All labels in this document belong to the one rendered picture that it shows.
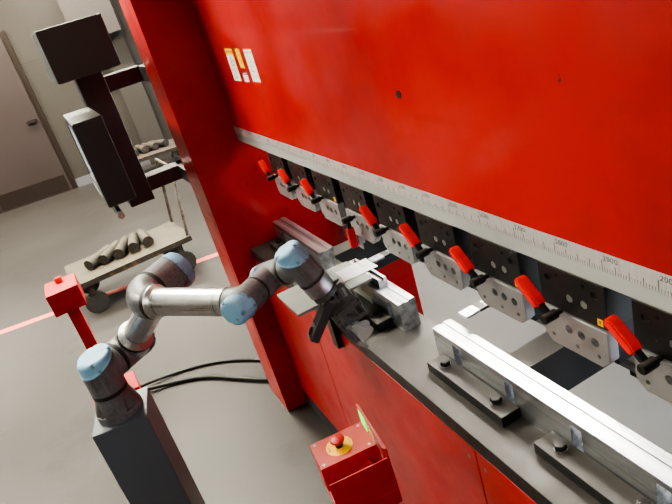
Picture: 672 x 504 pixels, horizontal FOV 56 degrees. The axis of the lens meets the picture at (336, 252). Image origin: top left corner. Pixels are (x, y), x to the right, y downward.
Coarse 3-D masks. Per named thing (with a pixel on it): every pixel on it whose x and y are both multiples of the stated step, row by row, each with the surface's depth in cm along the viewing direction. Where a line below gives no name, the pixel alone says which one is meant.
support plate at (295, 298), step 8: (344, 264) 209; (352, 280) 198; (360, 280) 196; (368, 280) 196; (296, 288) 203; (352, 288) 194; (280, 296) 201; (288, 296) 200; (296, 296) 198; (304, 296) 197; (288, 304) 195; (296, 304) 194; (304, 304) 192; (312, 304) 191; (296, 312) 189; (304, 312) 189
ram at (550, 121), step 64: (192, 0) 235; (256, 0) 178; (320, 0) 144; (384, 0) 120; (448, 0) 103; (512, 0) 91; (576, 0) 81; (640, 0) 73; (256, 64) 201; (320, 64) 158; (384, 64) 130; (448, 64) 111; (512, 64) 96; (576, 64) 85; (640, 64) 76; (256, 128) 231; (320, 128) 176; (384, 128) 142; (448, 128) 119; (512, 128) 103; (576, 128) 90; (640, 128) 80; (384, 192) 156; (448, 192) 129; (512, 192) 110; (576, 192) 96; (640, 192) 85; (640, 256) 89
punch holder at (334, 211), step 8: (312, 176) 198; (320, 176) 192; (328, 176) 186; (320, 184) 195; (328, 184) 188; (336, 184) 186; (320, 192) 198; (328, 192) 192; (336, 192) 187; (328, 200) 194; (336, 200) 188; (328, 208) 198; (336, 208) 190; (344, 208) 189; (328, 216) 200; (336, 216) 193; (344, 216) 190
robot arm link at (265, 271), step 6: (258, 264) 164; (264, 264) 161; (270, 264) 159; (252, 270) 164; (258, 270) 158; (264, 270) 158; (270, 270) 158; (252, 276) 156; (258, 276) 156; (264, 276) 156; (270, 276) 157; (276, 276) 157; (264, 282) 155; (270, 282) 156; (276, 282) 158; (282, 282) 158; (270, 288) 156; (276, 288) 159; (270, 294) 157
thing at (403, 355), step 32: (256, 256) 272; (384, 352) 181; (416, 352) 176; (416, 384) 164; (448, 416) 151; (480, 416) 147; (480, 448) 141; (512, 448) 136; (512, 480) 133; (544, 480) 127
